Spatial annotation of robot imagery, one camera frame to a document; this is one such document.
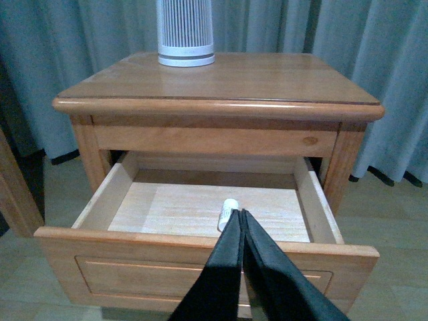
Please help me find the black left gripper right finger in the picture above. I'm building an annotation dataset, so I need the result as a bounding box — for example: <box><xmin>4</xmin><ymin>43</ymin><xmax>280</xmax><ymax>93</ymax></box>
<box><xmin>241</xmin><ymin>209</ymin><xmax>348</xmax><ymax>320</ymax></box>

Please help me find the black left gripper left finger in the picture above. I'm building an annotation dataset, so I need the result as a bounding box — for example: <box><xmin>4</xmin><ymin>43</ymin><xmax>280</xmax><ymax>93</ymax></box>
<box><xmin>169</xmin><ymin>209</ymin><xmax>243</xmax><ymax>320</ymax></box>

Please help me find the wooden drawer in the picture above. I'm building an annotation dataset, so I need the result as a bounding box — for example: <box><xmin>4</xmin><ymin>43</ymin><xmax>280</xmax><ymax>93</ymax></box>
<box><xmin>35</xmin><ymin>152</ymin><xmax>379</xmax><ymax>312</ymax></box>

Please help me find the white medicine bottle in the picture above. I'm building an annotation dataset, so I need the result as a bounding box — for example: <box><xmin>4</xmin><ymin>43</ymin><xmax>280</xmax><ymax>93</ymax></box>
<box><xmin>217</xmin><ymin>199</ymin><xmax>239</xmax><ymax>232</ymax></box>

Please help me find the wooden nightstand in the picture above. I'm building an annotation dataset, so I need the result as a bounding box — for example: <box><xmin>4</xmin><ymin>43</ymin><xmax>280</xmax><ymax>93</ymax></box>
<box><xmin>52</xmin><ymin>52</ymin><xmax>385</xmax><ymax>211</ymax></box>

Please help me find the grey curtain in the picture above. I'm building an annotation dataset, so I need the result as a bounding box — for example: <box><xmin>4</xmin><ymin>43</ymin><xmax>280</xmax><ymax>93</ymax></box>
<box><xmin>1</xmin><ymin>1</ymin><xmax>427</xmax><ymax>182</ymax></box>

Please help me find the white cylindrical air purifier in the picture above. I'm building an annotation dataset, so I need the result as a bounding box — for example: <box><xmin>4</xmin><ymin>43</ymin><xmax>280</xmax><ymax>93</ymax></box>
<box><xmin>156</xmin><ymin>0</ymin><xmax>215</xmax><ymax>68</ymax></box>

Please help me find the wooden bed frame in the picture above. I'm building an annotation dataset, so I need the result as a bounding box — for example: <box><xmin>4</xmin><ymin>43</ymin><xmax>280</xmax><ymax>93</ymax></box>
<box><xmin>1</xmin><ymin>130</ymin><xmax>44</xmax><ymax>237</ymax></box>

